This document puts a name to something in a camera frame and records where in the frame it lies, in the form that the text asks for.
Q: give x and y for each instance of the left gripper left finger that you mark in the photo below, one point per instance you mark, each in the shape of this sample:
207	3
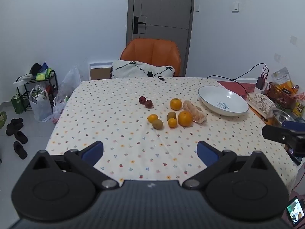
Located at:
82	162

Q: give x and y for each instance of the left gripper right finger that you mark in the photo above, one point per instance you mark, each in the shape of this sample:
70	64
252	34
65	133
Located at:
217	162

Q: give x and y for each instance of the peeled pomelo segment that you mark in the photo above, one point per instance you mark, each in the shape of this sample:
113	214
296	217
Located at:
198	115
190	107

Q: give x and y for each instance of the large orange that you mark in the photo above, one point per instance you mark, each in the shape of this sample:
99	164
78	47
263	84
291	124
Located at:
185	118

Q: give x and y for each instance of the small orange tangerine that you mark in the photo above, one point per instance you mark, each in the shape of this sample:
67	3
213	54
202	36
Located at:
172	122

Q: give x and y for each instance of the brown kiwi fruit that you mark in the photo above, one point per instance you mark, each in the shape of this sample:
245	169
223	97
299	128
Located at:
157	124

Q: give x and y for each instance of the small yellow tangerine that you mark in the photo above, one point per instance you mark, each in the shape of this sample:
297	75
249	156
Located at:
152	117

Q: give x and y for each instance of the dark red fruit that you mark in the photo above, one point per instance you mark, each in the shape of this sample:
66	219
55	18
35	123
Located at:
148	104
142	100

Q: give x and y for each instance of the stainless steel bowl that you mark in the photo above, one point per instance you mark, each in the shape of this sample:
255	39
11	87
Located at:
279	117

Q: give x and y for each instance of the red plastic basket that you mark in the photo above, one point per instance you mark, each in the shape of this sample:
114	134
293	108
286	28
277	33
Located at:
283	99

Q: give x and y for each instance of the floral tissue box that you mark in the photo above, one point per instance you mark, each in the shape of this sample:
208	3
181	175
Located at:
261	104

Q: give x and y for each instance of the white power strip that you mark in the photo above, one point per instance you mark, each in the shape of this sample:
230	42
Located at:
262	91

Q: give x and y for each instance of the yellow snack bag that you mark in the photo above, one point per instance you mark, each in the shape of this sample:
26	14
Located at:
282	80

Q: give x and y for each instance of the black charger adapter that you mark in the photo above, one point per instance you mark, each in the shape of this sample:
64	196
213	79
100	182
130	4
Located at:
260	83

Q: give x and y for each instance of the white ceramic plate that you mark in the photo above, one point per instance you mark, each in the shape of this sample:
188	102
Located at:
223	101

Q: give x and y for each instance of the white plastic bag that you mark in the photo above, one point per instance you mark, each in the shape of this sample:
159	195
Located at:
40	105

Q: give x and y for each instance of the red printed table mat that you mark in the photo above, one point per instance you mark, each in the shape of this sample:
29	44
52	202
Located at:
242	89

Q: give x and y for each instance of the floral polka dot tablecloth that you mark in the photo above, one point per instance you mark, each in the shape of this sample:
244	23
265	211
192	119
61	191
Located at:
150	128

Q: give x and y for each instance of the black slippers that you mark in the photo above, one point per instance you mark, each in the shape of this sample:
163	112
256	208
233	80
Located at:
14	128

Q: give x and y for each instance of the smartphone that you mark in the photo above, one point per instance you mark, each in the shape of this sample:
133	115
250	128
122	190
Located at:
295	210

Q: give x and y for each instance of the translucent plastic bag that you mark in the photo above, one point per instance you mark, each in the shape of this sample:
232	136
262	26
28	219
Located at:
71	81

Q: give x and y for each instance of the black metal shelf rack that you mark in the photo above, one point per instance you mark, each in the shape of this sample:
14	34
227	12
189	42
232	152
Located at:
24	87

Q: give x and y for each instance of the green box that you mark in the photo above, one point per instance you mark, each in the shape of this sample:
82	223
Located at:
17	104

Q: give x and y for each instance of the white black patterned cushion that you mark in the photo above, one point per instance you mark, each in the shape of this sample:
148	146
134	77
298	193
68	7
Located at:
131	69

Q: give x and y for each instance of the orange leather chair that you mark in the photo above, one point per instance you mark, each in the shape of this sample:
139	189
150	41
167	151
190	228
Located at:
155	52

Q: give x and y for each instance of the grey door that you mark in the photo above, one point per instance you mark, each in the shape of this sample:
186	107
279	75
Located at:
165	19

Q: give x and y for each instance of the white light switch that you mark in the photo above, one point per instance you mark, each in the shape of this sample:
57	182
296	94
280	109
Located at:
235	7

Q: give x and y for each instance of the black door handle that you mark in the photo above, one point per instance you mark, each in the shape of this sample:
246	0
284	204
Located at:
136	24

